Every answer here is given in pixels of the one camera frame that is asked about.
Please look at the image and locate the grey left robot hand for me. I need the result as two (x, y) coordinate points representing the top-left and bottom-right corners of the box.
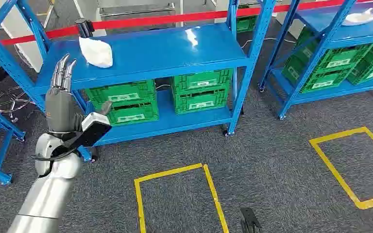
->
(45, 53), (114, 134)

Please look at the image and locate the white fan-shaped panel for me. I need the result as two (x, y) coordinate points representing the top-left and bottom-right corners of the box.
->
(341, 8), (373, 27)
(78, 36), (114, 69)

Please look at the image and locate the white cabinet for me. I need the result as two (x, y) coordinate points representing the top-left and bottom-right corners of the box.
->
(0, 0), (46, 73)

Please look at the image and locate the red barrier tape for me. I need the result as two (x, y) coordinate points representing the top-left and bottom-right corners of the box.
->
(0, 0), (373, 50)

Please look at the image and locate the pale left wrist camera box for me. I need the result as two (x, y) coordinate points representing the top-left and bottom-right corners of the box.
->
(68, 112), (113, 150)

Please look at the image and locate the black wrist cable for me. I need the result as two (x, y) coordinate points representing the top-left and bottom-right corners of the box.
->
(31, 148), (78, 162)

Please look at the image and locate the black barrier post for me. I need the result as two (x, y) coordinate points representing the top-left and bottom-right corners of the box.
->
(74, 18), (95, 38)

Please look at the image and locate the steel bench frame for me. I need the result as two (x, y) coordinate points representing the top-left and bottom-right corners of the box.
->
(97, 0), (185, 28)

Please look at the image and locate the white floor cable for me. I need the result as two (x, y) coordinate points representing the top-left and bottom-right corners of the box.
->
(240, 37), (297, 50)

